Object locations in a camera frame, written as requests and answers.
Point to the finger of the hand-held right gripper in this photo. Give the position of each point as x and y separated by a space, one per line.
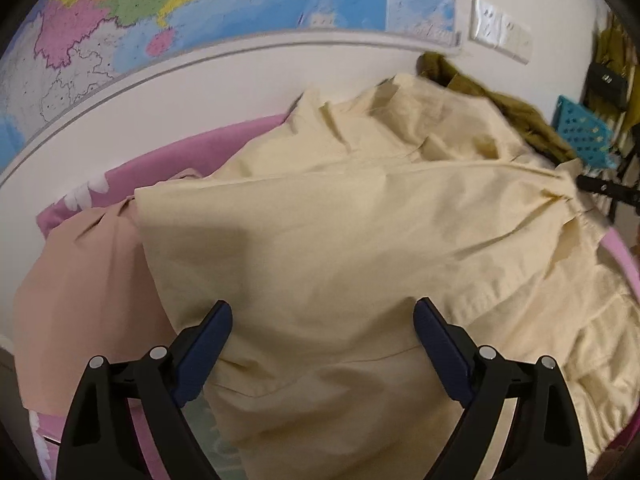
600 186

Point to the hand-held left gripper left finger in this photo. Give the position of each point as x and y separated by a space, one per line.
205 350

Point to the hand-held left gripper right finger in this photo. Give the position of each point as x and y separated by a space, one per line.
442 355

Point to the cream large shirt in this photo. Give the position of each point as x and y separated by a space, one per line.
350 235

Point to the turquoise plastic basket rack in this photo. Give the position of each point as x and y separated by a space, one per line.
580 125

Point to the black handbag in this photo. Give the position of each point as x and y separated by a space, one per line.
605 82

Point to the olive garment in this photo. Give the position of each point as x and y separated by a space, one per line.
505 105

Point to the peach garment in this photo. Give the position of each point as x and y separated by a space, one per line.
85 285

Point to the yellow hanging garment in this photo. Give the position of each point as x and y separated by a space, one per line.
612 40

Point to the pink flower print blanket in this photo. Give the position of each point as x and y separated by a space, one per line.
165 160

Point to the white wall switch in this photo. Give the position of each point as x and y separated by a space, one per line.
524 42

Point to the white wall socket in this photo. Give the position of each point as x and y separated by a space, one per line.
510 32
485 20

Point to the colourful wall map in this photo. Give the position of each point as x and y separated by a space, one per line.
200 0

